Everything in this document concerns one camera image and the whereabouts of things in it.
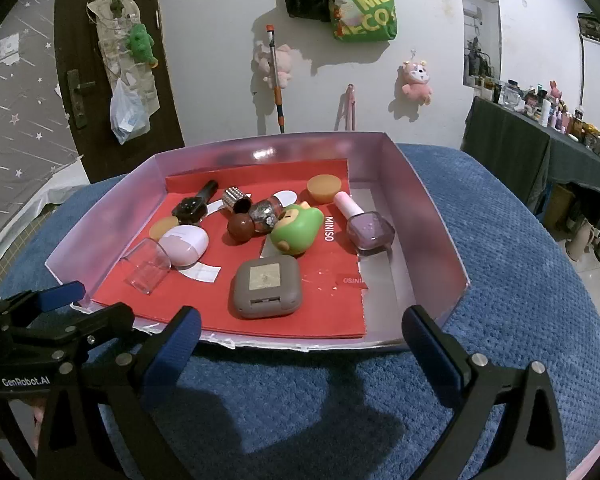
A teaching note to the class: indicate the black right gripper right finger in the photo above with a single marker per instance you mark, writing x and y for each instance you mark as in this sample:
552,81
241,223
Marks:
528,444

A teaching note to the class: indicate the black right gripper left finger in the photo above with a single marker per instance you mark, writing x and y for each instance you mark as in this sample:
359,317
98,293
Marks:
75,443

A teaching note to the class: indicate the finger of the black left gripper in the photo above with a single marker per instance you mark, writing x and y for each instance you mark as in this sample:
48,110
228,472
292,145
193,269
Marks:
30,304
73,341

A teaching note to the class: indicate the clear plastic cup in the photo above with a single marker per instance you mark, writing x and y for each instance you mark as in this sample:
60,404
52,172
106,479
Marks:
145,266

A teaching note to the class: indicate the pink earbuds case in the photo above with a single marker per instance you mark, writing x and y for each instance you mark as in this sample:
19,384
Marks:
184,245

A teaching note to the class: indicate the grey square case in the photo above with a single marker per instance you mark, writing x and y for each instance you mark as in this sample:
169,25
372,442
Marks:
267,287

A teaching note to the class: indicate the glitter bottle brown ball cap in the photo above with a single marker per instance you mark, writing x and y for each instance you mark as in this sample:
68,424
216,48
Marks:
261,219

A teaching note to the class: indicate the green frog toy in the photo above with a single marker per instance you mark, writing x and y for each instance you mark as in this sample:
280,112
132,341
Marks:
296,231

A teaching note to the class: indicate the orange round cap near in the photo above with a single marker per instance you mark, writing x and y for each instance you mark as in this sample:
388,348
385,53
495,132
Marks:
161,226

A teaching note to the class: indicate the orange round cap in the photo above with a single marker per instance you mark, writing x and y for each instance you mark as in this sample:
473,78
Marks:
161,226
323,188

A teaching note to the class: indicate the black small bottle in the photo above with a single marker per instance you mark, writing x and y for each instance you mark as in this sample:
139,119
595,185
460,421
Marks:
190,210

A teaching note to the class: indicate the white plastic bag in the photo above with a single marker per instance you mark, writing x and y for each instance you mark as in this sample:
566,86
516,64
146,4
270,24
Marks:
129,118

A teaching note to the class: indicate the dark wooden door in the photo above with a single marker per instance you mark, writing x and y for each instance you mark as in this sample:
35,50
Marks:
90,36

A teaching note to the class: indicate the purple nail polish bottle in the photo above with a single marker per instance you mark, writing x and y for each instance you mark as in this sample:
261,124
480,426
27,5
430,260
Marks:
367,230

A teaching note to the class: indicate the green plush on door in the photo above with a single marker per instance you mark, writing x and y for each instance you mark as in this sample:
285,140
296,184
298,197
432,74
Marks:
140,44

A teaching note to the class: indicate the pink cardboard tray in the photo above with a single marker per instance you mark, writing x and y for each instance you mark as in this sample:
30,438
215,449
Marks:
351,300

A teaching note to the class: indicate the dark green covered side table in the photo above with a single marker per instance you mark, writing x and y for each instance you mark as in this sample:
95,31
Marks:
525,156

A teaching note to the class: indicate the orange round cap far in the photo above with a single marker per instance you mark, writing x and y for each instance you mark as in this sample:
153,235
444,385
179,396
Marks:
323,188

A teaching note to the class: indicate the pink plush toy left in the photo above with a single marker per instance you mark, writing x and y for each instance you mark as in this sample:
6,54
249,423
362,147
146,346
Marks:
262,58

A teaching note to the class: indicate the pink plush toy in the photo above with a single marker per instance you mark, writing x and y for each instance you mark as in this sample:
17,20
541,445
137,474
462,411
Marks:
262,58
416,82

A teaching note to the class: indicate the white cabinet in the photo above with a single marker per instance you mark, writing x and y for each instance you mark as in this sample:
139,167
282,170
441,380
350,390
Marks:
589,27

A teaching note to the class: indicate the pink hanging clip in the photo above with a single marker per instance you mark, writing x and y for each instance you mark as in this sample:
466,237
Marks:
350,108

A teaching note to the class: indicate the pink plush toy right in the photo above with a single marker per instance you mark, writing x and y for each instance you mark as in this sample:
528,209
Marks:
416,82

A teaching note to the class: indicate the green tote bag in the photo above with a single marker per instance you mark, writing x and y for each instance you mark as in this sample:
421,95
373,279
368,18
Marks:
355,21

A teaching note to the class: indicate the door handle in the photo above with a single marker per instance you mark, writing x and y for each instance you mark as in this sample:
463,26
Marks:
77,90

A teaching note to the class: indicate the orange handled stick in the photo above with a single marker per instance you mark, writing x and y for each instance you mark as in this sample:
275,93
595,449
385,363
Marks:
277,89

